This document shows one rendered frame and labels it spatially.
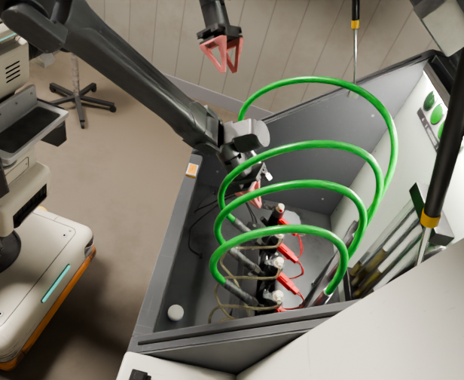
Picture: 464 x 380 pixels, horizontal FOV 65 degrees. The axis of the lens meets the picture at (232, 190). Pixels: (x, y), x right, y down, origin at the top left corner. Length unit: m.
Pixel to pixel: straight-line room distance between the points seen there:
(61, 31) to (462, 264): 0.53
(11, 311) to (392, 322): 1.41
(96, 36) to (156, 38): 2.72
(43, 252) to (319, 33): 2.29
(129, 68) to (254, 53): 2.49
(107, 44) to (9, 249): 1.36
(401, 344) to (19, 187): 1.12
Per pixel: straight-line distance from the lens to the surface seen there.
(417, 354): 0.45
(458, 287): 0.43
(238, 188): 0.82
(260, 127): 0.76
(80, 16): 0.56
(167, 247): 0.93
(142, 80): 0.61
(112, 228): 2.17
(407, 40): 2.97
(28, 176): 1.32
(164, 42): 3.26
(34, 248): 1.78
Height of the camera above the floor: 1.71
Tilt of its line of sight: 43 degrees down
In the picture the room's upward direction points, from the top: 19 degrees clockwise
